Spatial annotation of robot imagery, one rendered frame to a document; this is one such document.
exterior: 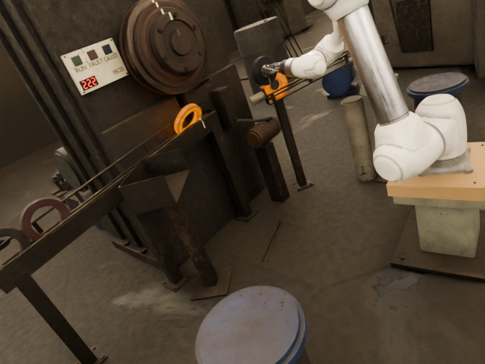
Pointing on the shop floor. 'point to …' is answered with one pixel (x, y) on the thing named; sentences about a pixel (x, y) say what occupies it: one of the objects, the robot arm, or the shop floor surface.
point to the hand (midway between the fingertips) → (264, 68)
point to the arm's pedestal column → (443, 243)
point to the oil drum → (261, 47)
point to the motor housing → (268, 157)
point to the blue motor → (341, 81)
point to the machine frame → (128, 114)
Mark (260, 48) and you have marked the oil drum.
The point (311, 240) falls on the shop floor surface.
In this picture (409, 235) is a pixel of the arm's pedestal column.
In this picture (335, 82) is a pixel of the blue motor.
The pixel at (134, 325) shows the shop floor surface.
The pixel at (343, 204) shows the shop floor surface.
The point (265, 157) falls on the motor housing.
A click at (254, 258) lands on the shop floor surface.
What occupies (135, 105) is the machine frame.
